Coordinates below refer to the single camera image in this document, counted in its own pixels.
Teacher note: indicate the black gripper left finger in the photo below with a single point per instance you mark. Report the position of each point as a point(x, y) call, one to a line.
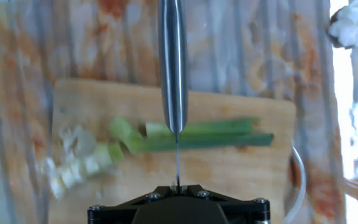
point(113, 213)

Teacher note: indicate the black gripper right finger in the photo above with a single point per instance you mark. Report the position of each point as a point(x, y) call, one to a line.
point(247, 211)

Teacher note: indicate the steel cleaver knife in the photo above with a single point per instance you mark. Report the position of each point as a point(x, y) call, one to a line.
point(172, 62)

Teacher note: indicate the wooden cutting board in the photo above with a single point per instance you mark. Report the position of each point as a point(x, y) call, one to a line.
point(228, 174)

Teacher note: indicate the chopped scallion pieces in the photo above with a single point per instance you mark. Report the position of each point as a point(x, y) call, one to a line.
point(82, 161)

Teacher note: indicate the long green scallion leaf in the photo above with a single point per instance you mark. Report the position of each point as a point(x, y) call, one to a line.
point(228, 140)

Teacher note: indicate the marble pattern plastic mat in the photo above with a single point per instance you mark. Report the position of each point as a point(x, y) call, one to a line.
point(73, 40)

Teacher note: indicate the crumpled white tissue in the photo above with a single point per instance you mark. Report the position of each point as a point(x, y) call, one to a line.
point(356, 23)

